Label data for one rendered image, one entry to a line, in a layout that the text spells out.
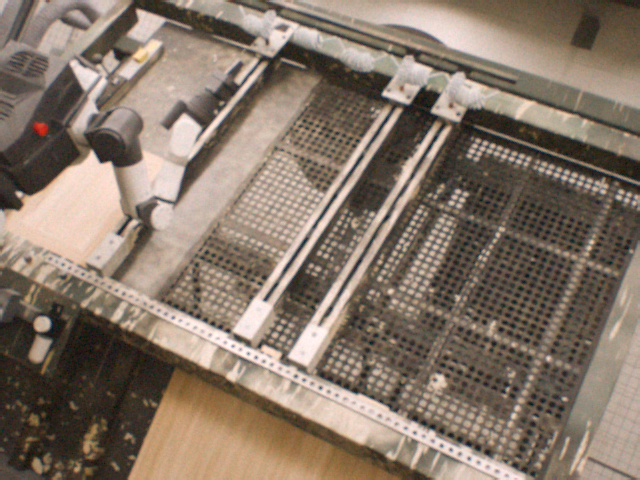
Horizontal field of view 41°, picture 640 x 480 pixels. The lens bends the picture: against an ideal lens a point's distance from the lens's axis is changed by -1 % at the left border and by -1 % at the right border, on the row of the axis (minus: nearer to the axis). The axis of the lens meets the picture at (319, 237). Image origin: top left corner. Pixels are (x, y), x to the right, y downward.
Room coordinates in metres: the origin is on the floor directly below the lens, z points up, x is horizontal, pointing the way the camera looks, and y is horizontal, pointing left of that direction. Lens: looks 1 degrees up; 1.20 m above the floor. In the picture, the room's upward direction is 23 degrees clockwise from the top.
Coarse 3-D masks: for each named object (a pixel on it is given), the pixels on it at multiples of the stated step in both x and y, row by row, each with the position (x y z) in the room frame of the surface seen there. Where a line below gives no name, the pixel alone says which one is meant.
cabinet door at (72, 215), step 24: (72, 168) 2.86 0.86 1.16; (96, 168) 2.85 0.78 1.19; (48, 192) 2.80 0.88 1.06; (72, 192) 2.80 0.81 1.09; (96, 192) 2.79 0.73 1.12; (24, 216) 2.75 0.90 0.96; (48, 216) 2.75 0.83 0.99; (72, 216) 2.74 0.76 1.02; (96, 216) 2.74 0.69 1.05; (120, 216) 2.73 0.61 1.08; (48, 240) 2.69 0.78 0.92; (72, 240) 2.69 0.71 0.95; (96, 240) 2.68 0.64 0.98
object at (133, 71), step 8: (152, 40) 3.18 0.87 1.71; (144, 48) 3.15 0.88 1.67; (160, 48) 3.17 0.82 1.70; (152, 56) 3.14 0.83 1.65; (128, 64) 3.11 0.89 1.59; (136, 64) 3.10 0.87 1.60; (144, 64) 3.11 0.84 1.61; (152, 64) 3.16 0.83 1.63; (128, 72) 3.08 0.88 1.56; (136, 72) 3.09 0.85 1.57; (144, 72) 3.13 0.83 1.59; (128, 80) 3.06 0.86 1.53; (136, 80) 3.11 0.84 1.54; (120, 88) 3.04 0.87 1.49; (128, 88) 3.08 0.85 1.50; (120, 96) 3.06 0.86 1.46; (112, 104) 3.03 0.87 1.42; (16, 192) 2.78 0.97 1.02
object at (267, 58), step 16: (272, 16) 2.94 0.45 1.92; (288, 32) 3.06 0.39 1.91; (256, 48) 3.02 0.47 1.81; (272, 48) 3.01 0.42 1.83; (256, 64) 3.03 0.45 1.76; (272, 64) 3.06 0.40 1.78; (240, 80) 2.98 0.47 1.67; (256, 80) 3.00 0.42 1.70; (240, 96) 2.94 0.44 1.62; (224, 112) 2.90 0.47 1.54; (240, 112) 2.98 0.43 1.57; (208, 128) 2.87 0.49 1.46; (224, 128) 2.92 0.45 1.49; (208, 144) 2.86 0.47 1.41; (192, 160) 2.80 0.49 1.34; (128, 224) 2.67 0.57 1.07; (112, 240) 2.61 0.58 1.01; (128, 240) 2.63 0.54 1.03; (96, 256) 2.58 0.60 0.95; (112, 256) 2.58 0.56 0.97; (96, 272) 2.59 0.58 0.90; (112, 272) 2.62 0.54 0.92
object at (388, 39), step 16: (256, 0) 2.96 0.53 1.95; (272, 0) 2.93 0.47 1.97; (304, 16) 2.90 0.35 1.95; (320, 16) 2.87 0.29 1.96; (256, 32) 2.97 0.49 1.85; (272, 32) 2.97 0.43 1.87; (304, 32) 2.90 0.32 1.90; (368, 32) 2.82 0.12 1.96; (304, 48) 2.92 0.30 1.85; (352, 48) 2.86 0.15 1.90; (416, 48) 2.76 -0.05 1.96; (352, 64) 2.88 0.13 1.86; (368, 64) 2.84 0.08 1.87; (464, 64) 2.71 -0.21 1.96; (480, 64) 2.70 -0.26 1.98; (416, 80) 2.80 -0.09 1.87; (448, 80) 2.75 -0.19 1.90; (512, 80) 2.66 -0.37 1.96; (464, 96) 2.73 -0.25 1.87; (480, 96) 2.69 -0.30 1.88
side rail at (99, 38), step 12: (120, 0) 3.31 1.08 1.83; (132, 0) 3.30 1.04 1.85; (108, 12) 3.27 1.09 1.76; (120, 12) 3.26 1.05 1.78; (132, 12) 3.32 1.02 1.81; (96, 24) 3.23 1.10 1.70; (108, 24) 3.23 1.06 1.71; (120, 24) 3.29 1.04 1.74; (132, 24) 3.36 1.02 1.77; (84, 36) 3.19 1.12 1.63; (96, 36) 3.19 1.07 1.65; (108, 36) 3.25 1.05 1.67; (120, 36) 3.32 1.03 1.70; (72, 48) 3.16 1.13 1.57; (84, 48) 3.16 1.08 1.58; (96, 48) 3.21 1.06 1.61; (108, 48) 3.28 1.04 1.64
